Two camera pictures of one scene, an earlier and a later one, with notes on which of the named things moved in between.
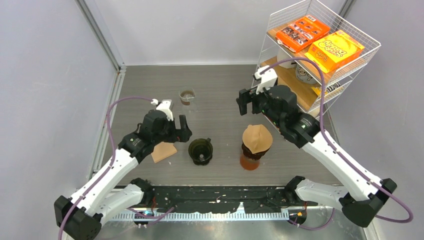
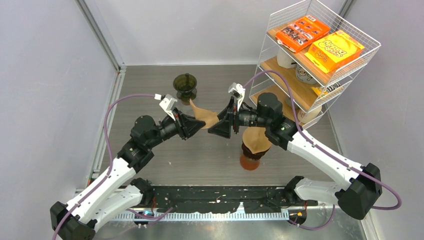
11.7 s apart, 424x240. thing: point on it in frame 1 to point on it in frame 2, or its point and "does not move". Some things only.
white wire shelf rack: [313, 48] does not move
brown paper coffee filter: [257, 138] does not move
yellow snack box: [332, 51] does not move
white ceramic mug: [282, 56] does not move
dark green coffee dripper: [200, 151] to [185, 84]
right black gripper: [246, 96] to [223, 127]
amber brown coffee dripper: [253, 156] does not move
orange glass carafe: [248, 164] does not move
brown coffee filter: [163, 150] to [210, 118]
